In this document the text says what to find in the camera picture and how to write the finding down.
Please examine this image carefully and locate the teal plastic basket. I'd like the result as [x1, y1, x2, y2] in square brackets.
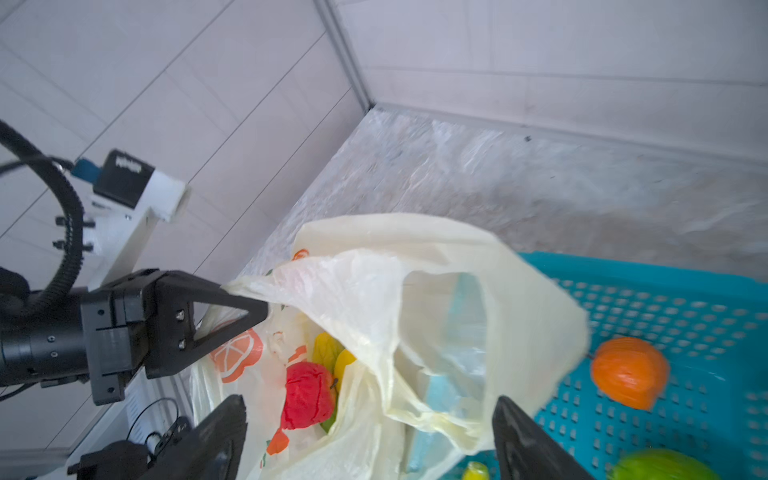
[440, 251, 768, 480]

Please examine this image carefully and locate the left aluminium corner post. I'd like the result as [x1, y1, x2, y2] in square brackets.
[313, 0, 375, 112]

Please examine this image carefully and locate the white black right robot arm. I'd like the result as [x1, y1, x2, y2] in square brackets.
[67, 395, 592, 479]

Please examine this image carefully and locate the yellow bumpy fruit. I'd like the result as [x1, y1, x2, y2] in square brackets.
[311, 332, 356, 393]

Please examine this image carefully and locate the orange fruit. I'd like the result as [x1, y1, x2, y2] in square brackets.
[590, 337, 670, 411]

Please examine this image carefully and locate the cream fruit-print plastic bag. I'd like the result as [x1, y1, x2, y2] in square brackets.
[191, 213, 590, 479]

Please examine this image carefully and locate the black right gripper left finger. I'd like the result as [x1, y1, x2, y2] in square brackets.
[141, 395, 247, 479]

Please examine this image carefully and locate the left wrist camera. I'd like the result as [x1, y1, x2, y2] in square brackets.
[71, 149, 187, 291]

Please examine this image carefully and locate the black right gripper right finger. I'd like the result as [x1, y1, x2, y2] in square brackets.
[492, 396, 593, 480]

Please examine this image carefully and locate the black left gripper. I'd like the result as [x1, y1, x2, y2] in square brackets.
[1, 269, 269, 405]

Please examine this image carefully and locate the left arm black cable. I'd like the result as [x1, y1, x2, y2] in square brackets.
[0, 119, 85, 319]

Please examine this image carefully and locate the green fruit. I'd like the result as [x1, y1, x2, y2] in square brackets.
[607, 449, 720, 480]

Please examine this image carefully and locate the red fruit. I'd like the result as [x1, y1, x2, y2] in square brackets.
[280, 362, 336, 430]

